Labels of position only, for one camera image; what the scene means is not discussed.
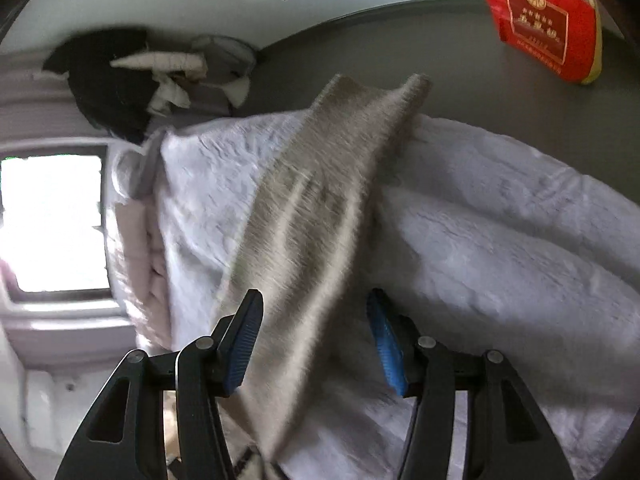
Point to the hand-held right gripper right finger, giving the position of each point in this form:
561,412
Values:
387,345

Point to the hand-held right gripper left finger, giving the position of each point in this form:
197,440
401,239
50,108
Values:
241,355

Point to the beige fuzzy towel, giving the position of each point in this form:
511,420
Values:
310,210

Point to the pink quilt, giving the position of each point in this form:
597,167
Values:
145,260

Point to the white textured blanket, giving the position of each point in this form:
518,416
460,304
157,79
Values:
500,240

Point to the window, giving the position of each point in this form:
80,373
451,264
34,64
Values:
50,220

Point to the black cloth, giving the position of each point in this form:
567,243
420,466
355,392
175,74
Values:
105,95

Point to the cream cloth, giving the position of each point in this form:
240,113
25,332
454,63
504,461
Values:
165,61

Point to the grey cloth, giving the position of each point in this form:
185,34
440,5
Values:
220,50

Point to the red gift bag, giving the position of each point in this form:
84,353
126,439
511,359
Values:
540,20

